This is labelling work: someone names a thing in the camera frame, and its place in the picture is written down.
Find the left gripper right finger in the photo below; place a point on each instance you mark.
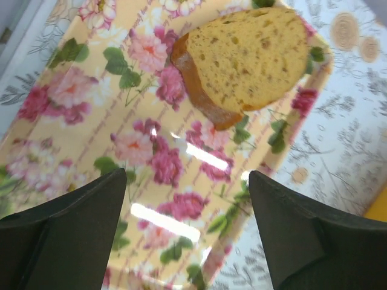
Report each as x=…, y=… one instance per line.
x=310, y=245

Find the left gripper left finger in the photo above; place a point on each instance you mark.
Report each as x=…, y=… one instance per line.
x=64, y=243

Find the slice of bread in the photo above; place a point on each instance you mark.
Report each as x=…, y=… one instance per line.
x=242, y=62

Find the yellow plastic bin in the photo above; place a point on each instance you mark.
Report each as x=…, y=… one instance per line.
x=378, y=209

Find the floral rectangular tray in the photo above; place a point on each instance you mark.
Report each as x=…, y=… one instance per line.
x=109, y=98

